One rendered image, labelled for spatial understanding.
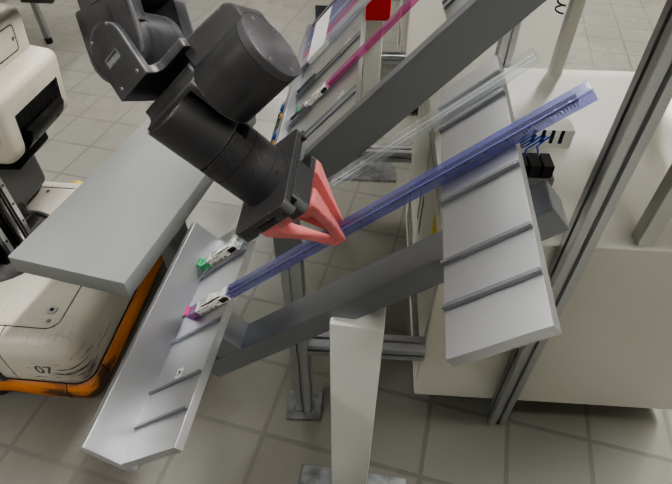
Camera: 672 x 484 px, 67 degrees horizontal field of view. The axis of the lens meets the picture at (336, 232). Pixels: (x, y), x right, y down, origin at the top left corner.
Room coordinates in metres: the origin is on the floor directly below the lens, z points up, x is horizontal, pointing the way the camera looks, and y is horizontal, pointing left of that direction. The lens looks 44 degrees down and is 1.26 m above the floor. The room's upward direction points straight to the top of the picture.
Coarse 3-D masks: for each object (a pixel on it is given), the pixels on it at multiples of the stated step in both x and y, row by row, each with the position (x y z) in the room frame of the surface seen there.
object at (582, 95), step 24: (576, 96) 0.33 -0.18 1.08; (528, 120) 0.34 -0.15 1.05; (552, 120) 0.33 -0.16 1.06; (480, 144) 0.35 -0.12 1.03; (504, 144) 0.34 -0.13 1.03; (432, 168) 0.36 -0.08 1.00; (456, 168) 0.34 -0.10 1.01; (408, 192) 0.35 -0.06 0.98; (360, 216) 0.36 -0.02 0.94; (288, 264) 0.36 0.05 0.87; (240, 288) 0.37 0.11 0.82; (192, 312) 0.38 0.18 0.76
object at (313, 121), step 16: (352, 32) 1.03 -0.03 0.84; (336, 48) 1.03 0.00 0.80; (352, 48) 0.94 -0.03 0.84; (320, 64) 1.04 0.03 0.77; (336, 64) 0.94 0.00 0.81; (304, 80) 1.04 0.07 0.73; (320, 80) 0.95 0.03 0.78; (352, 80) 0.80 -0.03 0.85; (304, 96) 0.95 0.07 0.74; (320, 96) 0.86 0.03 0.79; (336, 96) 0.80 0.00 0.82; (352, 96) 0.74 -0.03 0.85; (304, 112) 0.86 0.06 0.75; (320, 112) 0.80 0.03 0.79; (336, 112) 0.74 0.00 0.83; (304, 128) 0.80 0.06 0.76; (320, 128) 0.74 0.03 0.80; (304, 144) 0.73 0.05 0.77
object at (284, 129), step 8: (304, 32) 1.30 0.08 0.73; (304, 40) 1.24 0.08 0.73; (304, 48) 1.20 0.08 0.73; (304, 72) 1.09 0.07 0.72; (296, 80) 1.03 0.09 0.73; (296, 88) 1.00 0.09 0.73; (288, 96) 0.96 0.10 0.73; (288, 104) 0.93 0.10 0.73; (296, 104) 0.95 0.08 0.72; (288, 112) 0.90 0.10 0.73; (280, 120) 0.87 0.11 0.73; (288, 120) 0.87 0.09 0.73; (280, 128) 0.83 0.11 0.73; (288, 128) 0.85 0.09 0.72; (280, 136) 0.81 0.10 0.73
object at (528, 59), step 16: (512, 64) 0.44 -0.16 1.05; (528, 64) 0.43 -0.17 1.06; (480, 80) 0.45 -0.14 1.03; (496, 80) 0.43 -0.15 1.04; (464, 96) 0.44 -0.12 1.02; (480, 96) 0.44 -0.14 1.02; (432, 112) 0.45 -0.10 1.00; (448, 112) 0.44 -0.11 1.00; (416, 128) 0.44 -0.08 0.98; (432, 128) 0.44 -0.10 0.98; (384, 144) 0.46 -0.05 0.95; (400, 144) 0.45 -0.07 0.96; (368, 160) 0.45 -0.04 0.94; (336, 176) 0.46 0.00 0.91; (352, 176) 0.45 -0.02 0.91; (240, 240) 0.47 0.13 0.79; (208, 256) 0.49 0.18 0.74
